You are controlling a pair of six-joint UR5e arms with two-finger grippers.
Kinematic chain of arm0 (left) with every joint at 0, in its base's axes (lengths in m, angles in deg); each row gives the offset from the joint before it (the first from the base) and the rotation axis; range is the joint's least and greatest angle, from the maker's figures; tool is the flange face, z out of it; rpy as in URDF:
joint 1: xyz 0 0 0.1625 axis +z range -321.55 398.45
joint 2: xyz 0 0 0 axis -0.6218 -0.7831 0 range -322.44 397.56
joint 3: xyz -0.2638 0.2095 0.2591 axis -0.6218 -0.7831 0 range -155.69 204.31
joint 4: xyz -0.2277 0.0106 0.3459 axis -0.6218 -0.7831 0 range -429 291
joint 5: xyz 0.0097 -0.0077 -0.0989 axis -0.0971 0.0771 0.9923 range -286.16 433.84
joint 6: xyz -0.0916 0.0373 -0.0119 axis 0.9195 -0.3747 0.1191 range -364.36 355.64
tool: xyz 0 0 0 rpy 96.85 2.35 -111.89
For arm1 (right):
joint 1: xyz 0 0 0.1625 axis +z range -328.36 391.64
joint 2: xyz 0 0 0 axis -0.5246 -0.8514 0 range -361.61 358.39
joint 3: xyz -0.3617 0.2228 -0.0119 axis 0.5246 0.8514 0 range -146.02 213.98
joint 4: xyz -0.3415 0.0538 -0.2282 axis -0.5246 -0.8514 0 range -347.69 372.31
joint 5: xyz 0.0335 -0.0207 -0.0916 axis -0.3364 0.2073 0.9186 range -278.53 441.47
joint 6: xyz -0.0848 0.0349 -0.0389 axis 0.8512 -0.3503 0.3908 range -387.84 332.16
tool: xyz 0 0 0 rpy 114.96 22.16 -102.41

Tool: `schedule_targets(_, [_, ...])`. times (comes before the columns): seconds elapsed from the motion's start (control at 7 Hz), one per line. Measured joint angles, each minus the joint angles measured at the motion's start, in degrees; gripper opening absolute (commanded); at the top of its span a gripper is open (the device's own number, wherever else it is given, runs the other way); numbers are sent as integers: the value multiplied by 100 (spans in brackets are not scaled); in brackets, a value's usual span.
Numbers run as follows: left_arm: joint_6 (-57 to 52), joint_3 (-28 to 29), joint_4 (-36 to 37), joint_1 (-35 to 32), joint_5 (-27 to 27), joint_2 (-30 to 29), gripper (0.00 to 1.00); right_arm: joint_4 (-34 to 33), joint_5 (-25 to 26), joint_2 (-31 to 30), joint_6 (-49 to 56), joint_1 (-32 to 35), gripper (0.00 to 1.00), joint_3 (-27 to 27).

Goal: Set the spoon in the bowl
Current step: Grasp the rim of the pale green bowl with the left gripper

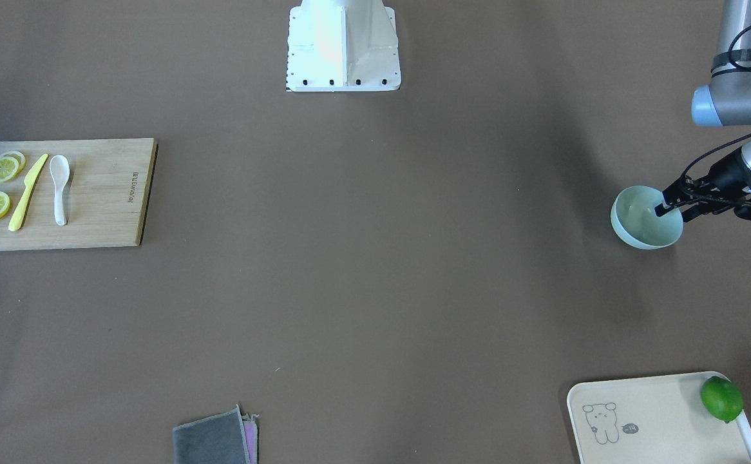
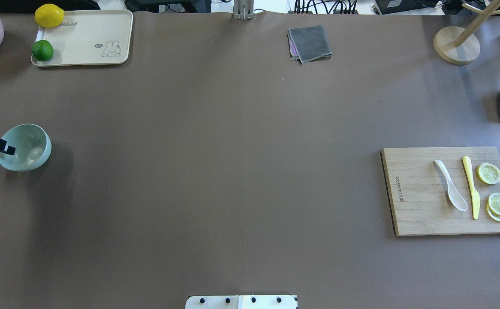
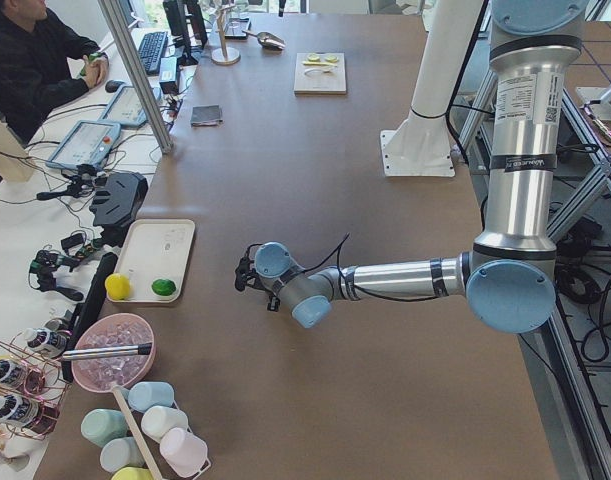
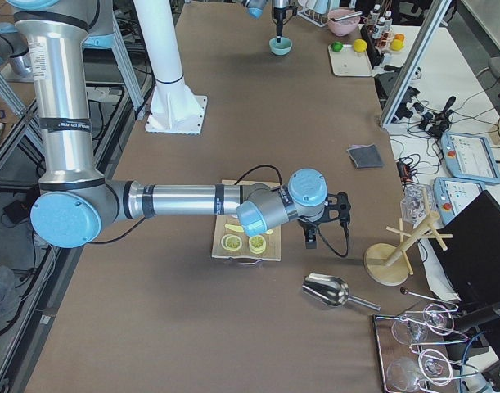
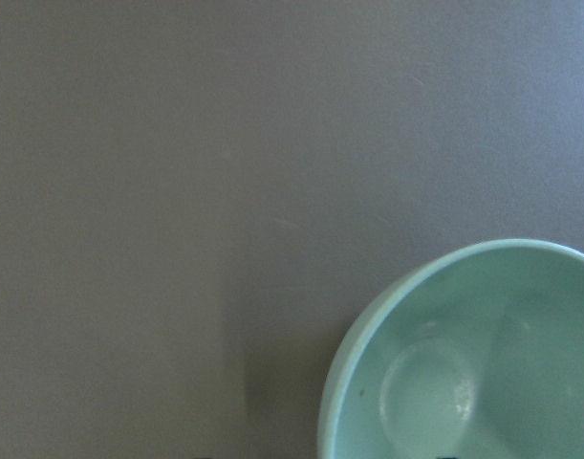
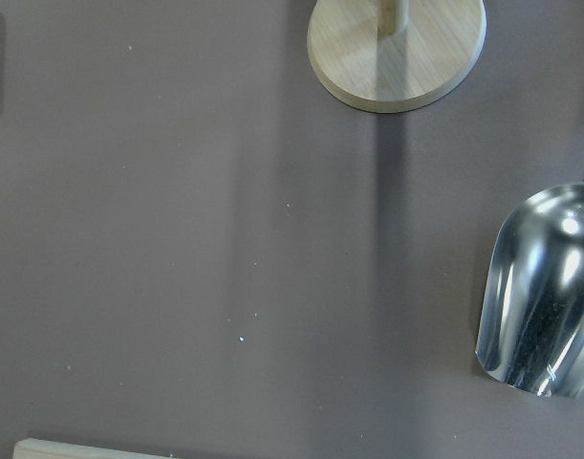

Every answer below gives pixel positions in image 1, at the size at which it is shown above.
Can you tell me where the yellow plastic knife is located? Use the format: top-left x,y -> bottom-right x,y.
8,153 -> 49,232

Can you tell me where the mint green bowl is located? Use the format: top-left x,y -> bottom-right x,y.
610,186 -> 684,250

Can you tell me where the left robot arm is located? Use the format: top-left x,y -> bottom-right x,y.
653,1 -> 751,222

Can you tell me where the grey folded cloth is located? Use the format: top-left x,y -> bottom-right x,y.
173,405 -> 260,463

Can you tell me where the bamboo cutting board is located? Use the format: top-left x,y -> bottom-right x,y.
0,138 -> 157,251

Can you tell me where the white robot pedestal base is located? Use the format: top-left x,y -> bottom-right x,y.
285,1 -> 402,92

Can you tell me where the upper lemon slice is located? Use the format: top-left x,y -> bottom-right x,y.
0,156 -> 21,183

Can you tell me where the white ceramic spoon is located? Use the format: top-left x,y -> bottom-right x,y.
49,155 -> 70,226

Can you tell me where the cream rabbit tray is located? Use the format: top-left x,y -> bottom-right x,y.
567,372 -> 751,463

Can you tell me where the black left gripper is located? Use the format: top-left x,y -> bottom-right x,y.
654,150 -> 751,223

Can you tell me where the green lime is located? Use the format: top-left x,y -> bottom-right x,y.
700,376 -> 745,423

